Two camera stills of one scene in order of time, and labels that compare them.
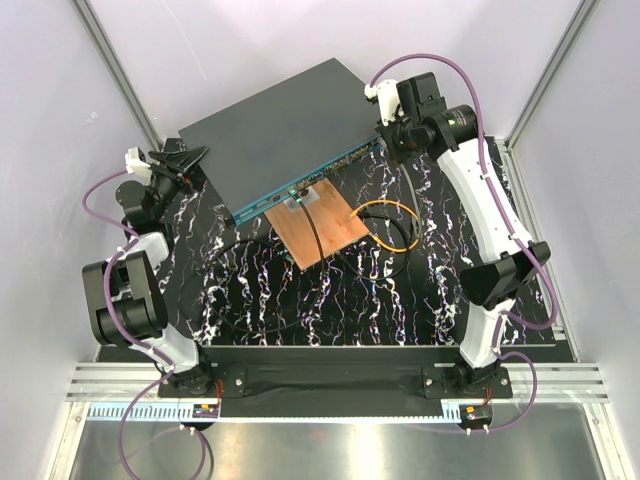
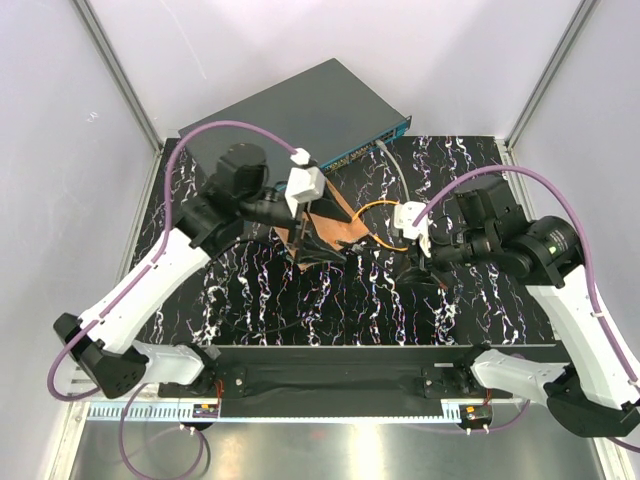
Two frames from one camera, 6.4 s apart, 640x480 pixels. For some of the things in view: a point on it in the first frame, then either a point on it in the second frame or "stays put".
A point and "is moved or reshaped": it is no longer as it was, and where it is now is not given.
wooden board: [295, 229] stays put
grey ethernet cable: [412, 197] is moved or reshaped
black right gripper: [399, 156] -> [422, 267]
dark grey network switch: [279, 139] stays put
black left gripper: [182, 167] -> [310, 249]
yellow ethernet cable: [394, 203] stays put
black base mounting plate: [334, 381] stays put
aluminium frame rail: [119, 73] stays put
